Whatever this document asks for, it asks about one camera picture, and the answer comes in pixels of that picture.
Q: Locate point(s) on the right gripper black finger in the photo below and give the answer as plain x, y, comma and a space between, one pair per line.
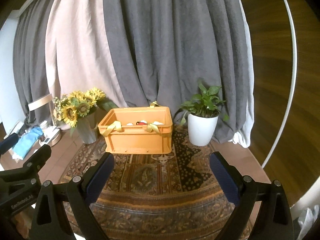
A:
37, 161

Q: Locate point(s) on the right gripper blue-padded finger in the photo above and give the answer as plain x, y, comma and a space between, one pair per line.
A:
8, 143

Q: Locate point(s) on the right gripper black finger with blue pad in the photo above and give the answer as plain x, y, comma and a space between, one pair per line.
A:
50, 220
274, 219

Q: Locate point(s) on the black plush toy red hat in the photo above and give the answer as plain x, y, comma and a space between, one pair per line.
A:
142, 122

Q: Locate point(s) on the white pumpkin plush cushion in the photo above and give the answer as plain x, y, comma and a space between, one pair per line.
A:
157, 123

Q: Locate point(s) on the blue cloth bundle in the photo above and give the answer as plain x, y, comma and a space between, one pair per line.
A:
25, 143

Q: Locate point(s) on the gold desk lamp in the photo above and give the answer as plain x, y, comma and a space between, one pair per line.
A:
50, 130

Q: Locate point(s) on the grey ribbed vase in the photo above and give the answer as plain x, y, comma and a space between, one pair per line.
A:
87, 128

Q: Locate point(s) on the artificial sunflower bouquet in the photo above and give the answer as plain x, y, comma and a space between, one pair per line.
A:
76, 106

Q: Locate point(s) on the white curved floor-lamp pole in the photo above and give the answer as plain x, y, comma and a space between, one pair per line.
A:
293, 72

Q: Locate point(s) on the patterned oriental rug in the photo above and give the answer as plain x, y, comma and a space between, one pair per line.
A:
166, 196

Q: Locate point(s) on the orange plastic storage crate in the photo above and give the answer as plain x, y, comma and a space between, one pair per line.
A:
137, 139

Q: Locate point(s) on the beige curtain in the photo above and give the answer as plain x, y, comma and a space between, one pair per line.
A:
77, 52

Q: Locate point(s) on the left grey curtain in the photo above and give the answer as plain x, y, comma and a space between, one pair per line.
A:
29, 65

